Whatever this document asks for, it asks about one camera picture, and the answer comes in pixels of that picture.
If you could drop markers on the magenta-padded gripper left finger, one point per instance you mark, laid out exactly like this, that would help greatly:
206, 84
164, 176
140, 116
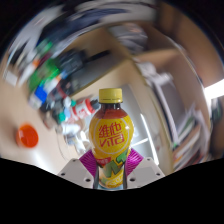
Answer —
78, 171

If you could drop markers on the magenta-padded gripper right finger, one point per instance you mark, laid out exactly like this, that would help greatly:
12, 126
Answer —
143, 170

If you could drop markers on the red and white canister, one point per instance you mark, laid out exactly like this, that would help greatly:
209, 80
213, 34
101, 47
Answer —
85, 108

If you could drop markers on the long ceiling light tube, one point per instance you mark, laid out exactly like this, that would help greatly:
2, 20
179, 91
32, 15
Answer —
215, 89

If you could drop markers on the yellow drink bottle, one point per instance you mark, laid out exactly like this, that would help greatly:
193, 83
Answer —
111, 136

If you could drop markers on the white bar desk lamp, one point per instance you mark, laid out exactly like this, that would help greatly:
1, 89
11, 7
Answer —
149, 138

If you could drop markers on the orange plastic cup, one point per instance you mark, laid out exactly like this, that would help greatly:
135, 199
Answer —
27, 136

